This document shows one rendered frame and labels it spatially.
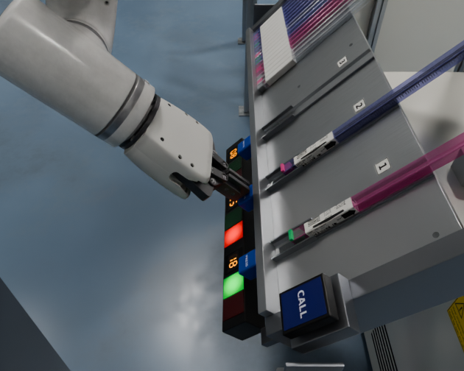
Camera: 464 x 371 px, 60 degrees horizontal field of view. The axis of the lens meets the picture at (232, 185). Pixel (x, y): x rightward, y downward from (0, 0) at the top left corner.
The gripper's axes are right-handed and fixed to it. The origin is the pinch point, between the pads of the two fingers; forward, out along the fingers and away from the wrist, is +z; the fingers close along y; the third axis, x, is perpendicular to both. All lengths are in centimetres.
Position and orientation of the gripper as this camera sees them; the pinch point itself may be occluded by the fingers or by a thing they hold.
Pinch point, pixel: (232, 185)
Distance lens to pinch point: 54.3
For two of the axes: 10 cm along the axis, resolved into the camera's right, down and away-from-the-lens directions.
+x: 7.0, -5.0, -5.1
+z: 7.2, 5.0, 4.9
